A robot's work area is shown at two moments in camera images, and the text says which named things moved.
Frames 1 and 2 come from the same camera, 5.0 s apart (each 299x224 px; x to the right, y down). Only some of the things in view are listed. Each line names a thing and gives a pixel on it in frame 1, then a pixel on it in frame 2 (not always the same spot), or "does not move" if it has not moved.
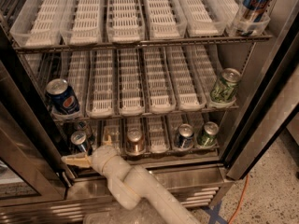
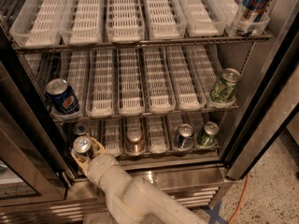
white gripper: (100, 159) to (98, 167)
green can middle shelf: (225, 89) does not move
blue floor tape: (214, 214) does not move
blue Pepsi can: (61, 96) does not move
